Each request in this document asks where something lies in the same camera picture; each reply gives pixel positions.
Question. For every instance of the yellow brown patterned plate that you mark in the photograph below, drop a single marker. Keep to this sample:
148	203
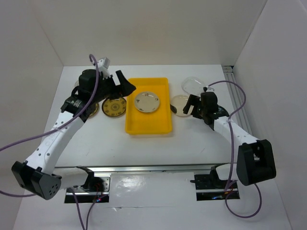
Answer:
92	110
114	108

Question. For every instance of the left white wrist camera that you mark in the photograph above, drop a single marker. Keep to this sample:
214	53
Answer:
103	65

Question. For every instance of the teal green plate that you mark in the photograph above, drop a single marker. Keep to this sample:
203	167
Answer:
222	112

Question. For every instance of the cream plate black flower upper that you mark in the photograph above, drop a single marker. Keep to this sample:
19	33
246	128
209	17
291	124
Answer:
177	105

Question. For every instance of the yellow plastic bin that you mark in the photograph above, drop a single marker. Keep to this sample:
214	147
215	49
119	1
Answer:
158	121

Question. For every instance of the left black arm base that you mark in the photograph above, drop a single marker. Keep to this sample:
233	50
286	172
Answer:
99	192

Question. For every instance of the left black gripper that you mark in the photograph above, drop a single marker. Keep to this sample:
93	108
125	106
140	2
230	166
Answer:
121	90

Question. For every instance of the front aluminium rail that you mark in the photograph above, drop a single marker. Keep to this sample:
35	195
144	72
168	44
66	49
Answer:
154	168

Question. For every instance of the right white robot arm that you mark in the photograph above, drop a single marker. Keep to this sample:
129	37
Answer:
254	157

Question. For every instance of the clear glass plate right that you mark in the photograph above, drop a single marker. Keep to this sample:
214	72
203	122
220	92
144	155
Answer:
193	85

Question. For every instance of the clear glass plate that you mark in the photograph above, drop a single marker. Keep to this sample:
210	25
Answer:
193	85
76	84

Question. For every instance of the right side aluminium rail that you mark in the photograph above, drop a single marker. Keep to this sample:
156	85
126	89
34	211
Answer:
237	99

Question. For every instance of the aluminium rail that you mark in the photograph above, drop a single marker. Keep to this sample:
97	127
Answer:
237	99
154	168

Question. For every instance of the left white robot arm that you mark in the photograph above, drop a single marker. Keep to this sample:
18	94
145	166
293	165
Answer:
37	173

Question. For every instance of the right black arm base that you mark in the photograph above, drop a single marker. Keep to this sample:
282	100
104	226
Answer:
210	188

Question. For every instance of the yellow brown patterned plate left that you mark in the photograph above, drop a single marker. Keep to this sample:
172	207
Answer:
92	110

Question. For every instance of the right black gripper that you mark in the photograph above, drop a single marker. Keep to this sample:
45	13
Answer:
194	100

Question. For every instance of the clear glass plate left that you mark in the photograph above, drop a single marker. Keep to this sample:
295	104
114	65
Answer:
76	84

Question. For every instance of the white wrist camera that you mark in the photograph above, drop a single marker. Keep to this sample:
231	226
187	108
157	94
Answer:
208	89
103	65

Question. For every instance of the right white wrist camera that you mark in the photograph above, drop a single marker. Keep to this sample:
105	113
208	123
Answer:
208	89

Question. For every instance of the yellow brown patterned plate right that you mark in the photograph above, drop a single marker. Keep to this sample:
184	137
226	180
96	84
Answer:
114	108

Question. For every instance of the cream plate with calligraphy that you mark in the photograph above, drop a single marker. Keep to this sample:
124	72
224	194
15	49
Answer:
146	102

